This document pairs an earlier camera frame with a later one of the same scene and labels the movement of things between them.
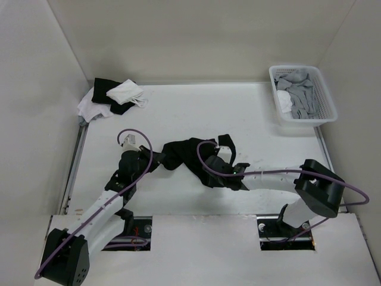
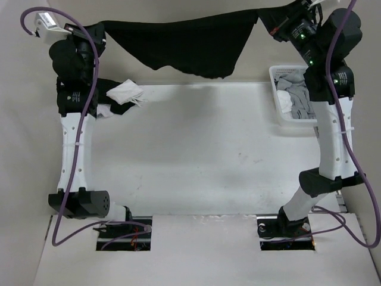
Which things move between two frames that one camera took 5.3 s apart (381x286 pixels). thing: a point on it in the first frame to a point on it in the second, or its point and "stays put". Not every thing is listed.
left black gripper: [157, 158] to [97, 36]
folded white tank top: [125, 92] stays put
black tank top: [183, 152] to [208, 45]
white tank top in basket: [285, 101] stays put
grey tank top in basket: [300, 88] stays put
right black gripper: [211, 182] to [278, 20]
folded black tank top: [101, 87] stays put
